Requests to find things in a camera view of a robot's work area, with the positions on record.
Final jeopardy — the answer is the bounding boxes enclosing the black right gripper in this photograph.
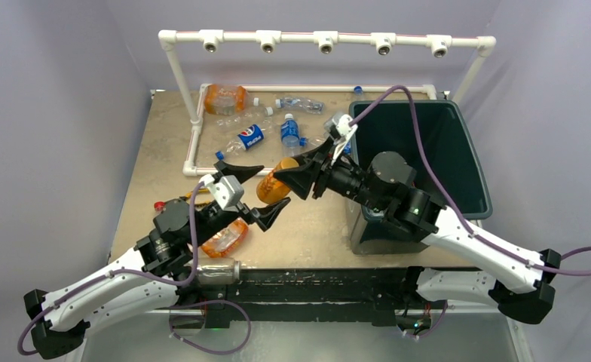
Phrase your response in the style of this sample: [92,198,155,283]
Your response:
[274,135,385,213]

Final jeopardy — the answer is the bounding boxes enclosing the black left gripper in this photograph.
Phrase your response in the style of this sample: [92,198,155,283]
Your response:
[188,162,289,248]

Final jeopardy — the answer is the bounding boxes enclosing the small orange bottle amber cap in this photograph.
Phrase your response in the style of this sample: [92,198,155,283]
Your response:
[256,157,299,204]

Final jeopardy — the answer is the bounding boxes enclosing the large orange label crushed bottle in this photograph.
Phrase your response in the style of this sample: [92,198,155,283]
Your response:
[201,218,249,258]

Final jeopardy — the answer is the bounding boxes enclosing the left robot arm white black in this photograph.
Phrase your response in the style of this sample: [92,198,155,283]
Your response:
[17,161,290,360]

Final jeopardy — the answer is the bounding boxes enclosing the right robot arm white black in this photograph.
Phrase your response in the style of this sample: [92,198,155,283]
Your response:
[274,140,561,324]

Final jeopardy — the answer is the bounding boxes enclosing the dark green plastic bin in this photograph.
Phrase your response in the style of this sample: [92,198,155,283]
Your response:
[346,100,493,255]

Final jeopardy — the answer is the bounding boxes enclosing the clear bottle blue label right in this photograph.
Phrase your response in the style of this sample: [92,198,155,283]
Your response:
[300,133,351,155]

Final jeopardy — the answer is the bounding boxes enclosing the blue label bottle upright centre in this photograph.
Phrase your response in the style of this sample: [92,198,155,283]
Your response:
[280,113,302,157]

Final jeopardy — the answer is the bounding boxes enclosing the yellow black pliers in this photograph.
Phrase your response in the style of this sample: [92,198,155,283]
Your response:
[194,189,213,207]

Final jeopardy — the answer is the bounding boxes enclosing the clear Pepsi bottle blue cap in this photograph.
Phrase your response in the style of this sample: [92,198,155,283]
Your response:
[215,124,265,161]

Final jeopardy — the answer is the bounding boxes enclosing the clear crushed bottle back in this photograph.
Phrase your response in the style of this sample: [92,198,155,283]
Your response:
[274,96,325,115]

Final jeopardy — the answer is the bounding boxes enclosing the clear crushed bottle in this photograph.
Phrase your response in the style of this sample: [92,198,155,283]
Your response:
[274,96,325,115]
[197,258,242,285]

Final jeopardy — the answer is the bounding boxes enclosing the clear bottle white cap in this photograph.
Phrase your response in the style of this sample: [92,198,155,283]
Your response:
[216,97,274,130]

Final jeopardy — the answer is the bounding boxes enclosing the Pepsi bottle back right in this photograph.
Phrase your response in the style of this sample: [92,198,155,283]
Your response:
[354,86,364,99]

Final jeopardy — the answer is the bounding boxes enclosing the clear crushed bottle front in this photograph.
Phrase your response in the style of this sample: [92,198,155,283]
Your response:
[197,258,242,285]

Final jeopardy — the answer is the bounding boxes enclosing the clear bottle red cap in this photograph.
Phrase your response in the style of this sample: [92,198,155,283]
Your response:
[153,201,165,212]

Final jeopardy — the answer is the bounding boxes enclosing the orange label bottle far corner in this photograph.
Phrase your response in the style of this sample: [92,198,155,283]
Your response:
[204,84,249,115]

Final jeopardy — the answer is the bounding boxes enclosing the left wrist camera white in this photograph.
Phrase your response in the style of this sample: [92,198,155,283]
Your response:
[200,174,244,211]

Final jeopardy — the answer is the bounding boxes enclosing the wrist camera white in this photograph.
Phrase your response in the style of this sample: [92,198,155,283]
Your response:
[323,111,358,165]
[200,174,244,211]

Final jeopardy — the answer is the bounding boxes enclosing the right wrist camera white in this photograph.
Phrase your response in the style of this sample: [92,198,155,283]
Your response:
[323,111,358,165]

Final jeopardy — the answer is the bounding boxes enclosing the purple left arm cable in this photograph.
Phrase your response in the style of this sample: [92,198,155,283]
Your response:
[17,182,207,357]

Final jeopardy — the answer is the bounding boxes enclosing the white PVC pipe frame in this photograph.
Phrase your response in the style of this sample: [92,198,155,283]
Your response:
[158,29,497,177]

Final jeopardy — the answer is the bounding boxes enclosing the black table front rail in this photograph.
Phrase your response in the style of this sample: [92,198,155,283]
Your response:
[171,267,444,328]

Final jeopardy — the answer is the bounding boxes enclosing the purple cable loop below table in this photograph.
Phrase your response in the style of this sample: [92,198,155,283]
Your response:
[168,298,252,356]

